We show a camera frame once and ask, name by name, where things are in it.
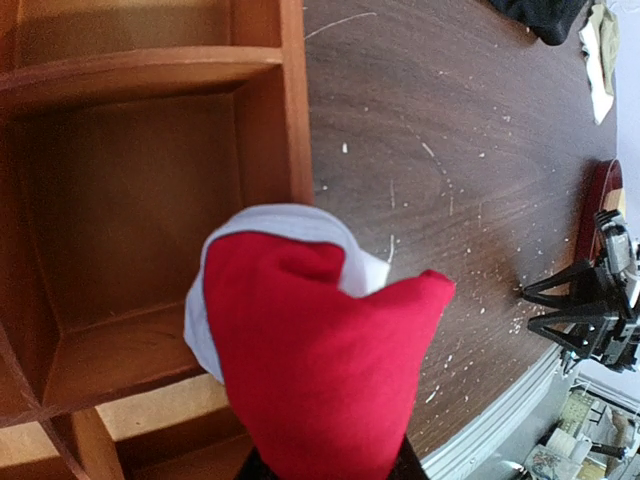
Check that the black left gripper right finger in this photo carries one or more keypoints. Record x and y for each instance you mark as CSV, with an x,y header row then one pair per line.
x,y
407,465

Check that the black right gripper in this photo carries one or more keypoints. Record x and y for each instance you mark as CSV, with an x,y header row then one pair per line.
x,y
612,282

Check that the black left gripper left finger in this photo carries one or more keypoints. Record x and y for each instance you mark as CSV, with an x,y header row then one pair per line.
x,y
254,468

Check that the red white underwear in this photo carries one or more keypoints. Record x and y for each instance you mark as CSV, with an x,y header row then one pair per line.
x,y
320,356

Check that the beige white underwear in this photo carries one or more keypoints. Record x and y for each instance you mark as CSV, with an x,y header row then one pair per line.
x,y
600,40

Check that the black white underwear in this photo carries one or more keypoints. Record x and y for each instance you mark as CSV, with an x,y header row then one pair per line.
x,y
550,20

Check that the round red tray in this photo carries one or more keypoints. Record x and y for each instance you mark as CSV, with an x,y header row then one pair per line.
x,y
605,192

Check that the wooden compartment tray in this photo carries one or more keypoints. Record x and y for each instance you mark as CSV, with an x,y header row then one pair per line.
x,y
130,130

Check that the front aluminium rail frame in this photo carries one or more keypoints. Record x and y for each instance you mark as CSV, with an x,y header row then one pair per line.
x,y
471,447

